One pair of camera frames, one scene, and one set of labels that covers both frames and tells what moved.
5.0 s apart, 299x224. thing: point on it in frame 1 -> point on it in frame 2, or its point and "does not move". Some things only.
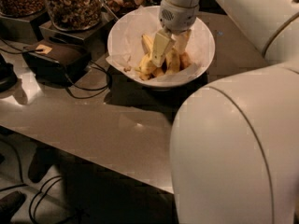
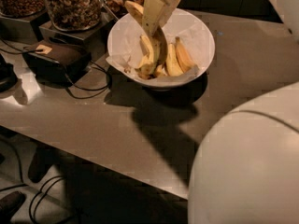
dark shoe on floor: (10, 203) does not move
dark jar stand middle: (92, 39) does not move
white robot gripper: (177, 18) -> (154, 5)
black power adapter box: (57, 63) does not move
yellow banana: (173, 62) -> (159, 33)
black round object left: (8, 77) does not move
